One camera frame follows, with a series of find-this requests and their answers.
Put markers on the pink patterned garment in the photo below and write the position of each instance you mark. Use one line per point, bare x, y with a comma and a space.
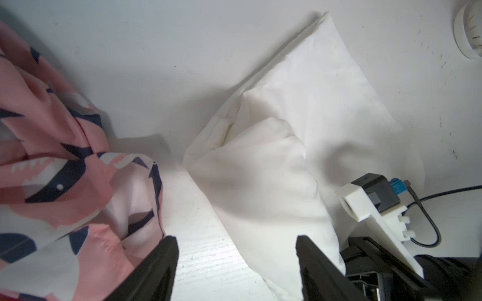
76, 218

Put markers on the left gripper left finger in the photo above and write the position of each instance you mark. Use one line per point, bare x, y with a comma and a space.
153, 278

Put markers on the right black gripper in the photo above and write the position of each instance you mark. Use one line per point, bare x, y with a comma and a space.
379, 275

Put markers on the white ceramic holder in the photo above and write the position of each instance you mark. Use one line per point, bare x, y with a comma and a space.
467, 30

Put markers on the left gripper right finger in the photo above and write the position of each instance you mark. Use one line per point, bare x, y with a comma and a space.
321, 280

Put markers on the white shorts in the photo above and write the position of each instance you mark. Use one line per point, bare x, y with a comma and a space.
272, 157

